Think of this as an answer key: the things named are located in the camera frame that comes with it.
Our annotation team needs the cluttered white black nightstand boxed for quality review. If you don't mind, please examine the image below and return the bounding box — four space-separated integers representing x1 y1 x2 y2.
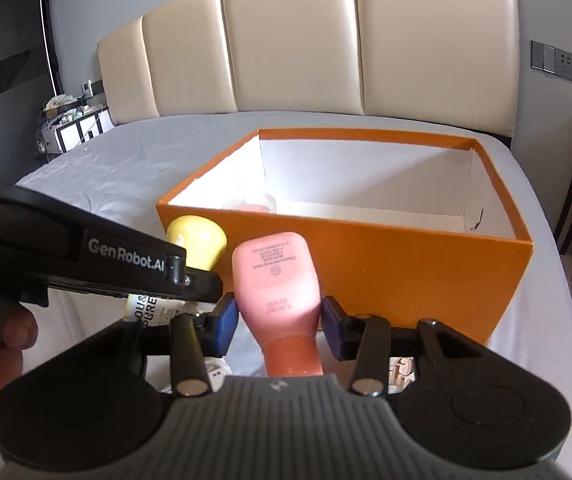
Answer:
33 80 117 155

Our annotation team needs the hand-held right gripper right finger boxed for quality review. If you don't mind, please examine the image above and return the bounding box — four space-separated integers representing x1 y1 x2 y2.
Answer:
321 296 491 397

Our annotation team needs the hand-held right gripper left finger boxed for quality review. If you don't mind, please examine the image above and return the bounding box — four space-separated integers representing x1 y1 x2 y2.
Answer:
66 292 239 397

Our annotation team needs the orange cardboard box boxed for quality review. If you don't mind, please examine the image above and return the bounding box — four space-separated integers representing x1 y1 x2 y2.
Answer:
155 128 535 349

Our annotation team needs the yellow cap white bottle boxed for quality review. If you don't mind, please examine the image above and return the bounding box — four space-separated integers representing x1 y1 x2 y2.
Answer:
125 215 229 333

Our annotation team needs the pink makeup sponge clear case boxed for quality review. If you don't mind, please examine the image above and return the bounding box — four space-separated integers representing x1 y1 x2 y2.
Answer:
223 194 279 214

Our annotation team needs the pink tube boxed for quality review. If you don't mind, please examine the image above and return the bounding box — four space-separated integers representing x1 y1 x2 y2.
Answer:
231 231 326 379

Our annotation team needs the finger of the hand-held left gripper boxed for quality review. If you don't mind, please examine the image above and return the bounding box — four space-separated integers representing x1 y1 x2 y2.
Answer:
165 256 225 304

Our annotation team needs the grey wall switch panel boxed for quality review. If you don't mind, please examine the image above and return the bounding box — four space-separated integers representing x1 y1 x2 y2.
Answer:
530 40 572 90

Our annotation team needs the cream padded headboard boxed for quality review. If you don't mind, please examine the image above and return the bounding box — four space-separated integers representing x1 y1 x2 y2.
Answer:
97 0 519 137

